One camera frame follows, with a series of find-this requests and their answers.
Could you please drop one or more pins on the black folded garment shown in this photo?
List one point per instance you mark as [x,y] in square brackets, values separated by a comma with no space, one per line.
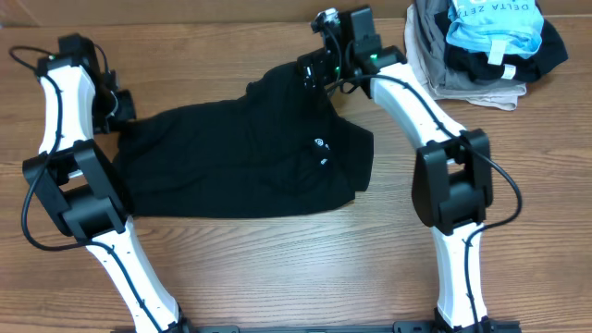
[480,66]

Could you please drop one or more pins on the grey folded garment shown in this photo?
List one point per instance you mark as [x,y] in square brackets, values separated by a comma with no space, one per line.
[425,46]

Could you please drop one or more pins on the light blue folded shirt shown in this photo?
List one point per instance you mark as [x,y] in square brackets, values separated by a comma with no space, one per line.
[513,27]

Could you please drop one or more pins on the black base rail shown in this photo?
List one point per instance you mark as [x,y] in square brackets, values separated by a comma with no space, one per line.
[397,327]

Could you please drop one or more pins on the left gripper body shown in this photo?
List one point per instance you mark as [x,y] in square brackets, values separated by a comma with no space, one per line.
[111,109]

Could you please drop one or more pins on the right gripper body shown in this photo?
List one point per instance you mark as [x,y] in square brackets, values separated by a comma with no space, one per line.
[327,67]

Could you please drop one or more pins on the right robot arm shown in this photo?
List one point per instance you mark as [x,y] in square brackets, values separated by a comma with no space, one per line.
[452,186]

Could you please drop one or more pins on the black t-shirt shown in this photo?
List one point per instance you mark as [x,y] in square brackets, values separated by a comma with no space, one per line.
[279,150]

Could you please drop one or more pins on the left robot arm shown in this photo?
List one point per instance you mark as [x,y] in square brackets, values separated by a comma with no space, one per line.
[81,191]

